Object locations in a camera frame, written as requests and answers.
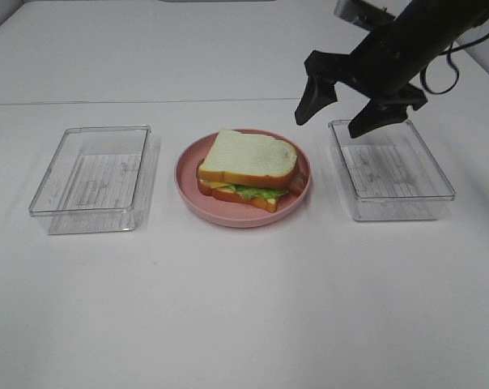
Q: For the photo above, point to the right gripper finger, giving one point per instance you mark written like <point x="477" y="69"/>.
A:
<point x="375" y="115"/>
<point x="319" y="92"/>

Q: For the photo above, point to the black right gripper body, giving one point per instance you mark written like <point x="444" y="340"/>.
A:
<point x="389" y="57"/>

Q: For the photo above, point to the pink bacon strip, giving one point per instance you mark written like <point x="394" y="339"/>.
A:
<point x="298" y="183"/>

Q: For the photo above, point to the bread slice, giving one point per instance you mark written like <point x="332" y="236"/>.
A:
<point x="250" y="160"/>
<point x="224" y="194"/>

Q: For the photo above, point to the green lettuce leaf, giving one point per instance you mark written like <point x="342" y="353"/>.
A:
<point x="251" y="192"/>

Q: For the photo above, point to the yellow cheese slice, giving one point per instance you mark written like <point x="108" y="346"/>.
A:
<point x="209" y="185"/>

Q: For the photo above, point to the right clear plastic tray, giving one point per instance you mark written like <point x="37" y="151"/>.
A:
<point x="389" y="174"/>

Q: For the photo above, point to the clear plastic tray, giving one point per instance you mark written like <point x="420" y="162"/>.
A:
<point x="99" y="180"/>
<point x="389" y="174"/>

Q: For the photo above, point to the pink round plate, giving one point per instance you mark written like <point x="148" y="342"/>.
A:
<point x="233" y="215"/>

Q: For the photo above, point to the left clear plastic tray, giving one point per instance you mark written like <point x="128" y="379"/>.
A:
<point x="99" y="180"/>

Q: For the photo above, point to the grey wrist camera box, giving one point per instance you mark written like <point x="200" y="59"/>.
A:
<point x="363" y="14"/>

